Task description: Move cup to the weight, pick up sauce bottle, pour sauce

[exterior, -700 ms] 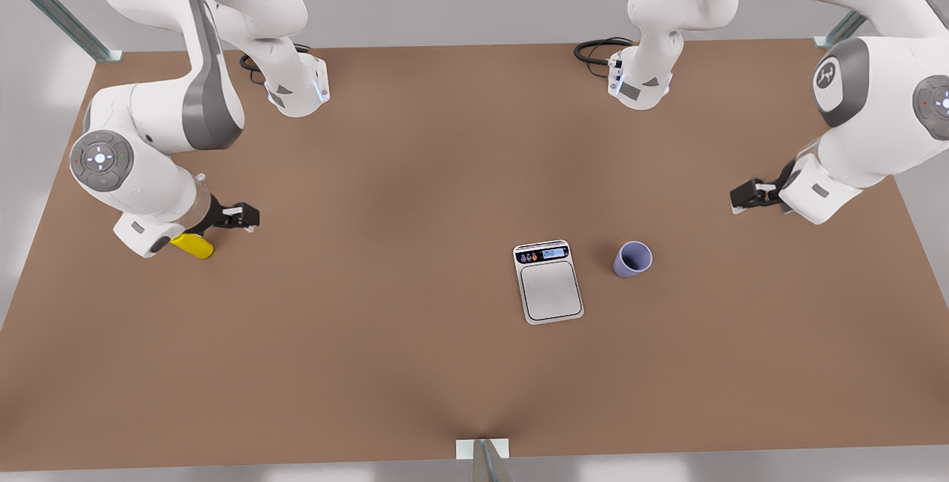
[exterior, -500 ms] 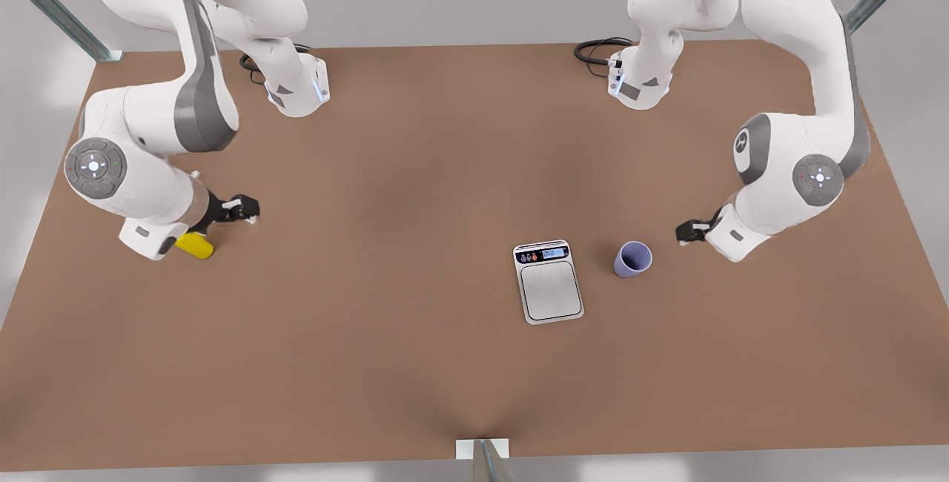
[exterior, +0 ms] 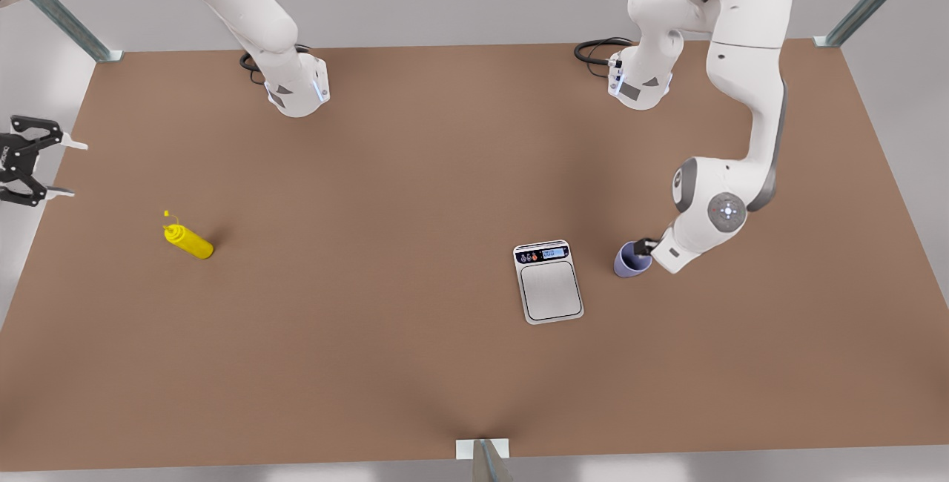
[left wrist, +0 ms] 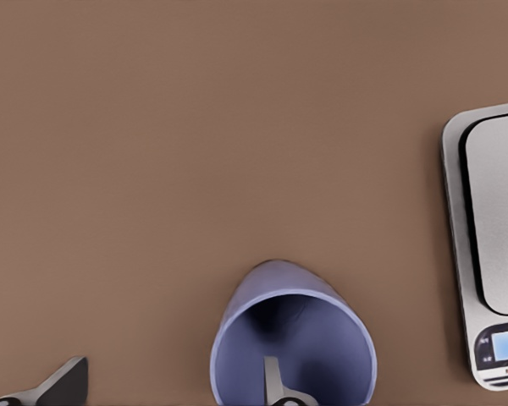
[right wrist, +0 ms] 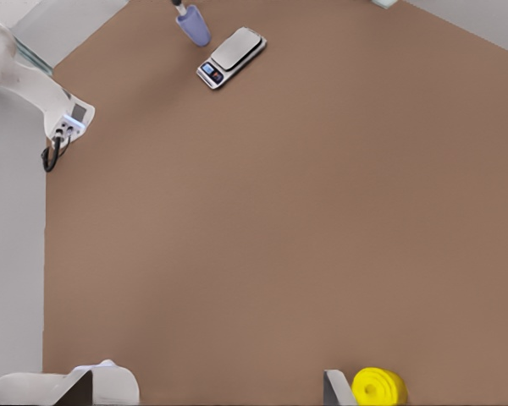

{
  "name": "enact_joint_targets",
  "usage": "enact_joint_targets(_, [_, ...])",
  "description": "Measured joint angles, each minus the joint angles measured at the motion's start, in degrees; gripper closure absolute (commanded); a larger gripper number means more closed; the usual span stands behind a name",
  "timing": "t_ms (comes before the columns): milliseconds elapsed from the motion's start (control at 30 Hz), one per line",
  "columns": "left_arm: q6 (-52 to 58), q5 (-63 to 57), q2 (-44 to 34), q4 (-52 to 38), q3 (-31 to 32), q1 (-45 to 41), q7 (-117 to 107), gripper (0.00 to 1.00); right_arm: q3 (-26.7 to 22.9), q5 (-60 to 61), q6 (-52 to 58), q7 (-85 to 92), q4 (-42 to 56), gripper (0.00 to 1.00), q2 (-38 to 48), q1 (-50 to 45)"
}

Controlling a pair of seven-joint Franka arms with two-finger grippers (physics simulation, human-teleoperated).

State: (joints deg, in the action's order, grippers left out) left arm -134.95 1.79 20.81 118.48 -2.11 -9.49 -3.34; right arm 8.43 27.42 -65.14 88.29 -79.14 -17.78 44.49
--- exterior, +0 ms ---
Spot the silver digital kitchen scale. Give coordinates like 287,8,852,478
512,240,586,326

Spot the yellow sauce squeeze bottle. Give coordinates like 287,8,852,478
162,210,215,260

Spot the blue-purple cup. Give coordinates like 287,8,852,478
613,240,655,279

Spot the black cable loop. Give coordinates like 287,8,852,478
574,37,635,80
239,44,313,87

